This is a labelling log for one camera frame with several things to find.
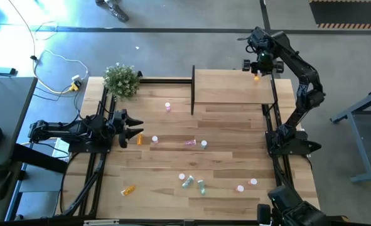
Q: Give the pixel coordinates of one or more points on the purple medicine bottle white cap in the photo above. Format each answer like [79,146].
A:
[190,142]
[168,107]
[154,139]

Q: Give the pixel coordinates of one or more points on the yellow plug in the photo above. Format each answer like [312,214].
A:
[74,87]

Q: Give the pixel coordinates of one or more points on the orange medicine bottle white cap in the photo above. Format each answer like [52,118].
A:
[139,139]
[128,190]
[256,78]

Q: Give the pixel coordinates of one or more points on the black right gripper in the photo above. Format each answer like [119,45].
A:
[263,64]

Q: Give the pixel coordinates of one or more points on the teal medicine bottle white cap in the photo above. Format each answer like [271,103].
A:
[204,144]
[201,187]
[187,182]

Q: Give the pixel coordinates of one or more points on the person's foot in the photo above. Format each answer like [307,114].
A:
[119,12]

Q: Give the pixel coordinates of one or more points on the green potted plant black pot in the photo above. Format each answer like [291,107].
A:
[121,81]

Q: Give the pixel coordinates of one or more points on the black mat with striped edge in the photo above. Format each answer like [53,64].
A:
[348,12]

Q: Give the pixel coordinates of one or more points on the wooden shelf with black frame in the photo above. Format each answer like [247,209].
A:
[229,88]

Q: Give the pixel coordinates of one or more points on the black desk leg bar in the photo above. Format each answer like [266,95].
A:
[37,158]

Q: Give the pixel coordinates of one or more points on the black aluminium table frame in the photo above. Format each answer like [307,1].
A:
[166,81]

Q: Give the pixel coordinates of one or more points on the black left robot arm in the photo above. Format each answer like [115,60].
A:
[62,128]

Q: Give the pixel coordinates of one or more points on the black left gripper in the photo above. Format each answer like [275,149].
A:
[119,122]

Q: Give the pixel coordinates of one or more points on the pink medicine bottle white cap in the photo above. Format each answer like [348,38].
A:
[253,181]
[181,176]
[240,188]

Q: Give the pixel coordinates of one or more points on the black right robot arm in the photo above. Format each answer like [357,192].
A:
[307,81]

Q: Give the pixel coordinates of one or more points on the black computer mouse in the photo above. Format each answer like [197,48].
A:
[0,185]

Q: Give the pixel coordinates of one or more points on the white box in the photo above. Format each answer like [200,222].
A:
[59,150]

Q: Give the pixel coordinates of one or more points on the blue-grey metal table frame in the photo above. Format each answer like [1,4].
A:
[359,147]

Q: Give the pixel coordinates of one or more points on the grey desk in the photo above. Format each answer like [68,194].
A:
[6,103]

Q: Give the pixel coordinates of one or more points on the white power adapter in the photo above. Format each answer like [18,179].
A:
[76,78]

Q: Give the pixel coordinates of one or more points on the grey panel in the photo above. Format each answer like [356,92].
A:
[37,179]

